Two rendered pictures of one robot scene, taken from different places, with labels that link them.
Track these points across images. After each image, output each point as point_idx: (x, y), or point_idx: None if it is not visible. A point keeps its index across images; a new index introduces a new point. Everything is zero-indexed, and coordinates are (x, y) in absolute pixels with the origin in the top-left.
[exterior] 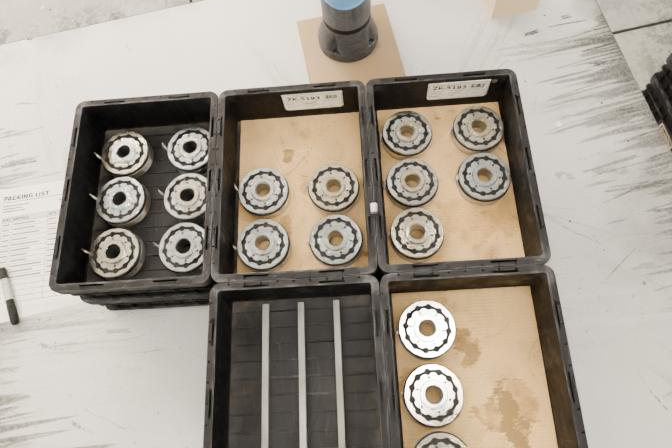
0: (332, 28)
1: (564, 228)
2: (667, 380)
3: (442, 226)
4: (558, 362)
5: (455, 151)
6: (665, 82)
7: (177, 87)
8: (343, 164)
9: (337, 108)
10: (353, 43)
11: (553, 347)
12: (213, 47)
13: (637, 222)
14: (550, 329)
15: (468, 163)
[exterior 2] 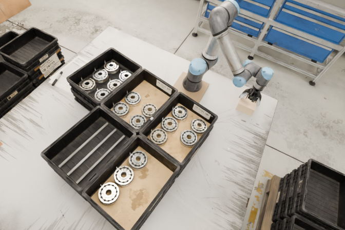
0: (187, 77)
1: (204, 175)
2: None
3: (166, 139)
4: None
5: (188, 127)
6: (288, 178)
7: (140, 64)
8: (158, 108)
9: (169, 94)
10: (190, 85)
11: None
12: (157, 62)
13: (226, 191)
14: None
15: (188, 131)
